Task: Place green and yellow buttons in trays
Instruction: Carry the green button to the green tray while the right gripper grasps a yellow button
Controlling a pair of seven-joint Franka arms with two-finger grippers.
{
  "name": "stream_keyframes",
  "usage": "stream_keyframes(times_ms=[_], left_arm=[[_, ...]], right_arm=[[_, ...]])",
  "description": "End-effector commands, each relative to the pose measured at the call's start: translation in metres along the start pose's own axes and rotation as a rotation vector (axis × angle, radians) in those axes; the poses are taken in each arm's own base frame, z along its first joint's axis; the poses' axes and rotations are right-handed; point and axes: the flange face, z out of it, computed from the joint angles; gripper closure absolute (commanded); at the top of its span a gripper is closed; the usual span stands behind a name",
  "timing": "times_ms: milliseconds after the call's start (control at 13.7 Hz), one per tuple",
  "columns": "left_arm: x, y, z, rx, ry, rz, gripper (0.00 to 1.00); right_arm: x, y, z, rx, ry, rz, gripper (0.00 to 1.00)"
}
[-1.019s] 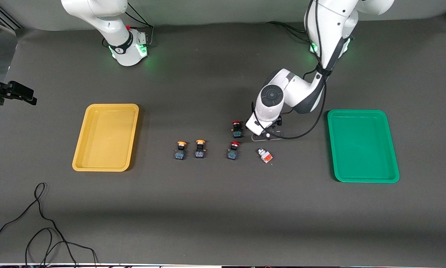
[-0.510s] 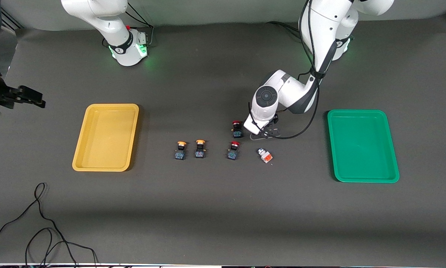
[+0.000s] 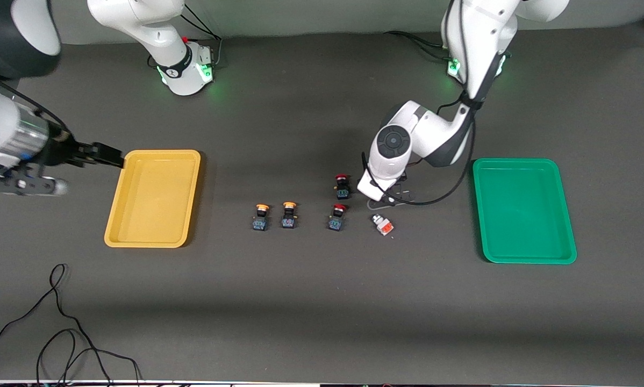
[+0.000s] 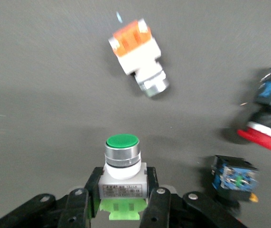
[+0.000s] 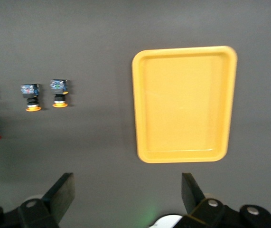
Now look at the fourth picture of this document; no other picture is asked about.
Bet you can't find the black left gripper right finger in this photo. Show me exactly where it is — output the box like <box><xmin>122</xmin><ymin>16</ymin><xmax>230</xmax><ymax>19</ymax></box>
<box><xmin>139</xmin><ymin>167</ymin><xmax>247</xmax><ymax>228</ymax></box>

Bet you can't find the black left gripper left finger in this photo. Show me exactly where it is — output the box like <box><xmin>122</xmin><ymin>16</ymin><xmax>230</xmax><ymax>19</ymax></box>
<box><xmin>0</xmin><ymin>167</ymin><xmax>104</xmax><ymax>228</ymax></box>

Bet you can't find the green-base white push button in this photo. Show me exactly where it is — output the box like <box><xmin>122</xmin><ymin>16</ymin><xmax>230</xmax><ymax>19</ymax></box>
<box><xmin>98</xmin><ymin>133</ymin><xmax>150</xmax><ymax>221</ymax></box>

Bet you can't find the orange-base white push button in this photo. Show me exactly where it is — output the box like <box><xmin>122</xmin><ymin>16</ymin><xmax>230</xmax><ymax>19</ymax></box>
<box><xmin>108</xmin><ymin>19</ymin><xmax>170</xmax><ymax>98</ymax></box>

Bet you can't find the red mushroom push button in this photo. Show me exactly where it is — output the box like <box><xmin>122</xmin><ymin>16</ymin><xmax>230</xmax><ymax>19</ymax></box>
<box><xmin>210</xmin><ymin>155</ymin><xmax>260</xmax><ymax>211</ymax></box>
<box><xmin>236</xmin><ymin>64</ymin><xmax>271</xmax><ymax>152</ymax></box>

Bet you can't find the dark gray table mat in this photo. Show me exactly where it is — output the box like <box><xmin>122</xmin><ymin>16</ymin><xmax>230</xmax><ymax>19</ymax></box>
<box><xmin>0</xmin><ymin>0</ymin><xmax>271</xmax><ymax>228</ymax></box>

